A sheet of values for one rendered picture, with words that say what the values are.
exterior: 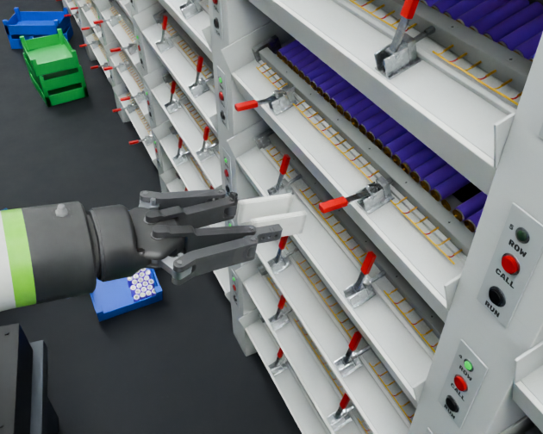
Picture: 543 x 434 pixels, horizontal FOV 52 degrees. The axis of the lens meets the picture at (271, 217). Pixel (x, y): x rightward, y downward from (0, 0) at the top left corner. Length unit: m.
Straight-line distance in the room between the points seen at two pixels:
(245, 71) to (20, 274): 0.62
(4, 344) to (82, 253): 0.80
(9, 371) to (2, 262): 0.75
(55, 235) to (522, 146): 0.40
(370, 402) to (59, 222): 0.62
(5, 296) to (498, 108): 0.47
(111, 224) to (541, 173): 0.38
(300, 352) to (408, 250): 0.62
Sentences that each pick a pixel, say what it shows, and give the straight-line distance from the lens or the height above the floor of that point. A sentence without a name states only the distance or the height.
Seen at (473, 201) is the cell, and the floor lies 0.94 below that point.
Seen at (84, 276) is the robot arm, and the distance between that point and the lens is 0.54.
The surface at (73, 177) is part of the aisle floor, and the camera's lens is 2.36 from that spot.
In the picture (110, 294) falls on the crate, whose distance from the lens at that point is 1.81.
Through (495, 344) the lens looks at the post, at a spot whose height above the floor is 0.90.
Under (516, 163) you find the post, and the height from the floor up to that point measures 1.09.
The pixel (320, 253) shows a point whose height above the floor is 0.70.
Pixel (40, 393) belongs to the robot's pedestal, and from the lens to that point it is 1.34.
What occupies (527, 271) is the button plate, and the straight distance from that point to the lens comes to 0.51.
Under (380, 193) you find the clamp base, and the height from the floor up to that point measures 0.91.
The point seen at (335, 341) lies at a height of 0.52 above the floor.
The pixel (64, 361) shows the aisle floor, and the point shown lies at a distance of 1.73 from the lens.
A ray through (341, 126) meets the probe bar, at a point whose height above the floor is 0.93.
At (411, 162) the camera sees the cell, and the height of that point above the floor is 0.93.
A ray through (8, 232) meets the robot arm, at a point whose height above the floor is 1.02.
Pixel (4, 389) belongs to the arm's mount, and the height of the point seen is 0.38.
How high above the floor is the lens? 1.35
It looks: 41 degrees down
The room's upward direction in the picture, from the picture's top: straight up
